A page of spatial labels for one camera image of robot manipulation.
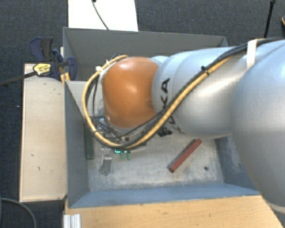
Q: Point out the red-brown flat block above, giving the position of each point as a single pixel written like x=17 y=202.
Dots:
x=185 y=155

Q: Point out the grey metal bin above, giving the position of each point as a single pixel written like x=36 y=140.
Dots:
x=142 y=177

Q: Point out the dark green flat block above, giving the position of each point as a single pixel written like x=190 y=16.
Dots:
x=90 y=144

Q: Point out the pale wood flat board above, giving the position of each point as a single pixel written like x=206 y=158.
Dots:
x=44 y=139

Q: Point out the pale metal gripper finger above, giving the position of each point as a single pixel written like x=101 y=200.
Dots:
x=107 y=164

